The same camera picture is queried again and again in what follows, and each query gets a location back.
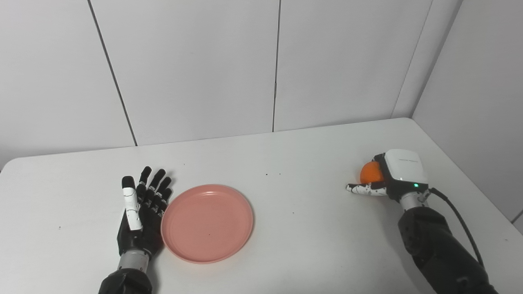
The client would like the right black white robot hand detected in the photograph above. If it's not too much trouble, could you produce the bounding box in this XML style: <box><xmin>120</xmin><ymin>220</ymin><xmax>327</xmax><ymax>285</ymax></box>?
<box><xmin>346</xmin><ymin>149</ymin><xmax>430</xmax><ymax>203</ymax></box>

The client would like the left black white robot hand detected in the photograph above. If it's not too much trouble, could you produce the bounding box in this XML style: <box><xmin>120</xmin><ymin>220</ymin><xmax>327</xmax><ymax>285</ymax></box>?
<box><xmin>117</xmin><ymin>166</ymin><xmax>173</xmax><ymax>260</ymax></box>

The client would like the orange fruit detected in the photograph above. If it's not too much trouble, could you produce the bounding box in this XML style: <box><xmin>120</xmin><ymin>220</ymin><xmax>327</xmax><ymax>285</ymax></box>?
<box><xmin>360</xmin><ymin>161</ymin><xmax>385</xmax><ymax>185</ymax></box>

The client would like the pink round plate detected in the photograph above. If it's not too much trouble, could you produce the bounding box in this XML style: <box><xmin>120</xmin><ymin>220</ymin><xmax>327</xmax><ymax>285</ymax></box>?
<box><xmin>161</xmin><ymin>184</ymin><xmax>254</xmax><ymax>264</ymax></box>

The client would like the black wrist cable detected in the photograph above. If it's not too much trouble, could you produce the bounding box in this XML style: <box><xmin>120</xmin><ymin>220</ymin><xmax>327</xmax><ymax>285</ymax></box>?
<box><xmin>427</xmin><ymin>187</ymin><xmax>486</xmax><ymax>268</ymax></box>

